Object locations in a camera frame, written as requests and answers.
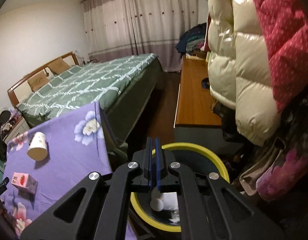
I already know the white nightstand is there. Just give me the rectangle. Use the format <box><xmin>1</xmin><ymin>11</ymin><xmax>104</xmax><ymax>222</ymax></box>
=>
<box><xmin>3</xmin><ymin>117</ymin><xmax>30</xmax><ymax>145</ymax></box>

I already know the brown pillow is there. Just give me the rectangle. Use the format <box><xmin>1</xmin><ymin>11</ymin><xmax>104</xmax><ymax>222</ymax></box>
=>
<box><xmin>27</xmin><ymin>71</ymin><xmax>49</xmax><ymax>92</ymax></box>
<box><xmin>47</xmin><ymin>57</ymin><xmax>71</xmax><ymax>75</ymax></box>

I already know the purple floral tablecloth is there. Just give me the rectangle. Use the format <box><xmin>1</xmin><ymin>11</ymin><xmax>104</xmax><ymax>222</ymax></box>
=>
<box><xmin>2</xmin><ymin>103</ymin><xmax>111</xmax><ymax>239</ymax></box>

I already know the bed with green plaid duvet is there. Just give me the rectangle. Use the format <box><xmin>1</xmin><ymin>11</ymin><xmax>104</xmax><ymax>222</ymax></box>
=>
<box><xmin>16</xmin><ymin>52</ymin><xmax>165</xmax><ymax>140</ymax></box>

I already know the wooden desk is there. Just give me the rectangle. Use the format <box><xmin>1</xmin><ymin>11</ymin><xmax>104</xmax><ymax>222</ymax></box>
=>
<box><xmin>174</xmin><ymin>56</ymin><xmax>221</xmax><ymax>128</ymax></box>

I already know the wooden headboard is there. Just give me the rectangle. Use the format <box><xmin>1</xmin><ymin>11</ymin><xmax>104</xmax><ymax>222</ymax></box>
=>
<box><xmin>7</xmin><ymin>51</ymin><xmax>79</xmax><ymax>107</ymax></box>

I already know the beige handbag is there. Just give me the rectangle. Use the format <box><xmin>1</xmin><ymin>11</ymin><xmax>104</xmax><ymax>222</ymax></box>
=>
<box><xmin>239</xmin><ymin>137</ymin><xmax>286</xmax><ymax>196</ymax></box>

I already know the left brown pillow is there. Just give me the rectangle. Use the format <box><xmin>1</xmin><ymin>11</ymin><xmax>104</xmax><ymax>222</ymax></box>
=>
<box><xmin>27</xmin><ymin>71</ymin><xmax>49</xmax><ymax>92</ymax></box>

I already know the cream puffer jacket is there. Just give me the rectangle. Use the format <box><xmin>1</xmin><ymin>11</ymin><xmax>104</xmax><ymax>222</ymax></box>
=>
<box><xmin>207</xmin><ymin>0</ymin><xmax>280</xmax><ymax>146</ymax></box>

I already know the dark clothes pile on nightstand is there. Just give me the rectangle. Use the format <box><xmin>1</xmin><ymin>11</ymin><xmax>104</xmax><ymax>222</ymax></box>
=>
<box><xmin>0</xmin><ymin>109</ymin><xmax>21</xmax><ymax>162</ymax></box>

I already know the white paper cup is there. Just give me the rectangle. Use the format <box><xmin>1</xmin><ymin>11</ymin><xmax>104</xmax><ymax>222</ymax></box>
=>
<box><xmin>27</xmin><ymin>132</ymin><xmax>48</xmax><ymax>161</ymax></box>

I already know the clothes pile on desk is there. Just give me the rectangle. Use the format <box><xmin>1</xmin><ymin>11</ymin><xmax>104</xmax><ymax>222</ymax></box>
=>
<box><xmin>175</xmin><ymin>23</ymin><xmax>207</xmax><ymax>55</ymax></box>

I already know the pink striped curtain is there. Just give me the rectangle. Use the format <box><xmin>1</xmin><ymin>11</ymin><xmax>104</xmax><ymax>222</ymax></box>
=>
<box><xmin>82</xmin><ymin>0</ymin><xmax>208</xmax><ymax>72</ymax></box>

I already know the right brown pillow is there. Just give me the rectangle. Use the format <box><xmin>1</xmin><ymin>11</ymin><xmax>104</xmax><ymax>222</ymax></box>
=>
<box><xmin>47</xmin><ymin>57</ymin><xmax>71</xmax><ymax>75</ymax></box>

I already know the pink floral garment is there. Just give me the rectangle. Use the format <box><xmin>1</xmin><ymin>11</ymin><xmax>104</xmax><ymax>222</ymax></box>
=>
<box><xmin>256</xmin><ymin>141</ymin><xmax>308</xmax><ymax>202</ymax></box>

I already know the red puffer jacket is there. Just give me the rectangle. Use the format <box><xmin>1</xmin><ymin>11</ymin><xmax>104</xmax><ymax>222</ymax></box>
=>
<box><xmin>253</xmin><ymin>0</ymin><xmax>308</xmax><ymax>112</ymax></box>

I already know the yellow rimmed blue trash bin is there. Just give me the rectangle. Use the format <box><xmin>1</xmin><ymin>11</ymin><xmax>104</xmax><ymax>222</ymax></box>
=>
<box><xmin>130</xmin><ymin>142</ymin><xmax>230</xmax><ymax>233</ymax></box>

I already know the pink carton box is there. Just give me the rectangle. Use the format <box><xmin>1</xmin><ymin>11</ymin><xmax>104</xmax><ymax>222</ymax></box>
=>
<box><xmin>11</xmin><ymin>172</ymin><xmax>38</xmax><ymax>195</ymax></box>

